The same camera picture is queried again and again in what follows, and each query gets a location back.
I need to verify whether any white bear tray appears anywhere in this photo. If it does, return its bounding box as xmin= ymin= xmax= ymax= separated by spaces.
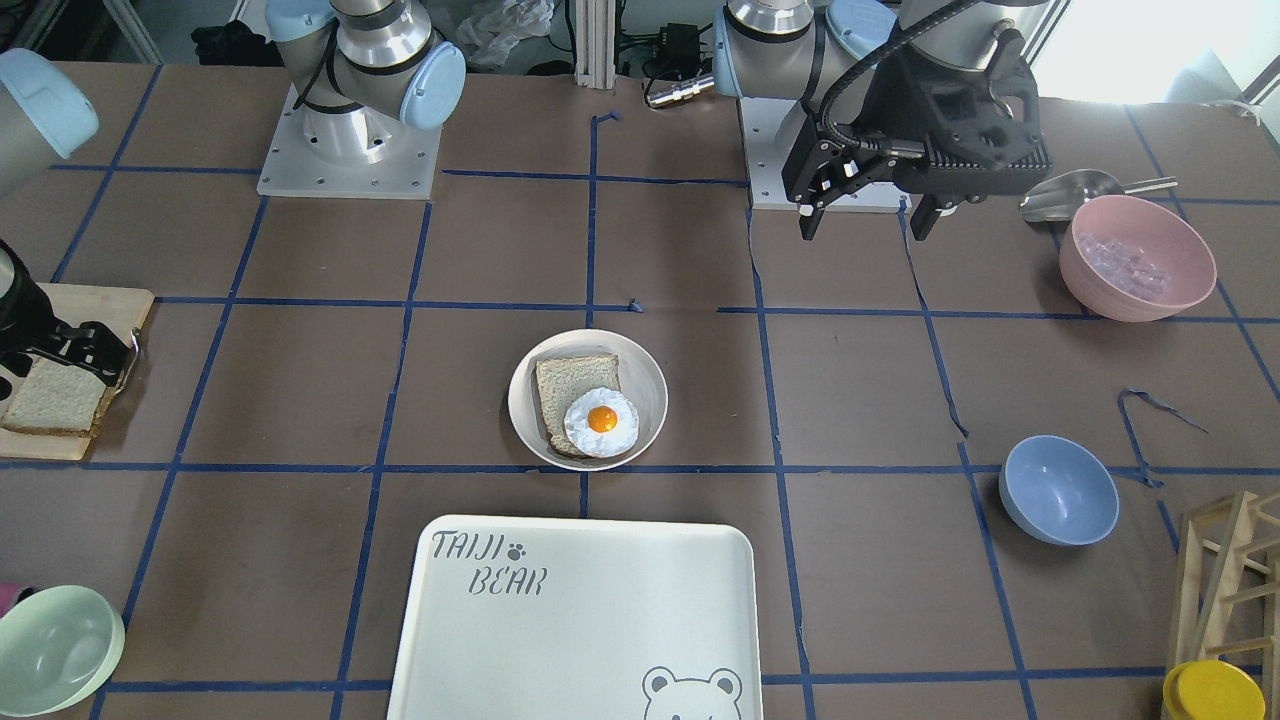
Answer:
xmin=387 ymin=515 xmax=764 ymax=719

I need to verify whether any bread slice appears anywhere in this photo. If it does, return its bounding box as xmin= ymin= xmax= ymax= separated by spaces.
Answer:
xmin=1 ymin=357 xmax=116 ymax=439
xmin=532 ymin=354 xmax=620 ymax=459

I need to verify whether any yellow cup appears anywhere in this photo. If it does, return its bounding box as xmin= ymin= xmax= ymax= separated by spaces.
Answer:
xmin=1162 ymin=659 xmax=1267 ymax=719

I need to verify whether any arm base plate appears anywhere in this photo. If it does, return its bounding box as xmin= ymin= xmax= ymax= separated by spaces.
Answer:
xmin=739 ymin=97 xmax=913 ymax=214
xmin=256 ymin=88 xmax=442 ymax=201

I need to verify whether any wooden cutting board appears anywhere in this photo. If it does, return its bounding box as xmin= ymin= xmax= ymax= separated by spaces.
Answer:
xmin=1 ymin=283 xmax=155 ymax=461

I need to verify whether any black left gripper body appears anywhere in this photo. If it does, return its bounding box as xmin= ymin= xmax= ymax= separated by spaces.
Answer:
xmin=782 ymin=28 xmax=1053 ymax=208

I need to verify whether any wooden cup rack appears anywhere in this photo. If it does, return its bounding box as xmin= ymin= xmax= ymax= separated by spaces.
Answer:
xmin=1165 ymin=492 xmax=1277 ymax=719

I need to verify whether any fried egg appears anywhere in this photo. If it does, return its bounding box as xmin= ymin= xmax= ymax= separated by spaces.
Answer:
xmin=563 ymin=387 xmax=640 ymax=457

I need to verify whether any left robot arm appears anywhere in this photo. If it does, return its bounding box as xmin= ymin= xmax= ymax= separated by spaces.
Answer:
xmin=713 ymin=1 xmax=1053 ymax=240

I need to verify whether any white round plate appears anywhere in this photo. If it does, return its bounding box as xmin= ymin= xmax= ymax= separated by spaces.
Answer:
xmin=507 ymin=329 xmax=669 ymax=471

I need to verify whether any metal scoop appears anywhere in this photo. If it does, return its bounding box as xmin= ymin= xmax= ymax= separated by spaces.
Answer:
xmin=1019 ymin=169 xmax=1179 ymax=224

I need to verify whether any aluminium frame post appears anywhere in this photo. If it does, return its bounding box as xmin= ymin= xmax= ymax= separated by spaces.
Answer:
xmin=566 ymin=0 xmax=618 ymax=92

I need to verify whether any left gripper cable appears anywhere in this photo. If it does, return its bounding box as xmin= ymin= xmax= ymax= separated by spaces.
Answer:
xmin=820 ymin=0 xmax=961 ymax=151

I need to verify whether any pink bowl with ice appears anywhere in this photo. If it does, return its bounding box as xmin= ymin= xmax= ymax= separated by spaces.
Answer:
xmin=1059 ymin=195 xmax=1219 ymax=322

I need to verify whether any green bowl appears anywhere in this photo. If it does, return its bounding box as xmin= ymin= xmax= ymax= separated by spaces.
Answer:
xmin=1 ymin=585 xmax=125 ymax=717

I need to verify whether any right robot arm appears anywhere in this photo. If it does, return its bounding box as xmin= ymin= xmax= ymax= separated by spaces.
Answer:
xmin=1 ymin=1 xmax=466 ymax=395

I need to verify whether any blue bowl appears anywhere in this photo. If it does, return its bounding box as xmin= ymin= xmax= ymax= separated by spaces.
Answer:
xmin=998 ymin=436 xmax=1120 ymax=547

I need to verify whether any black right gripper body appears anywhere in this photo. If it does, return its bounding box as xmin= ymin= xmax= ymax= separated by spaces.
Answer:
xmin=1 ymin=242 xmax=133 ymax=389

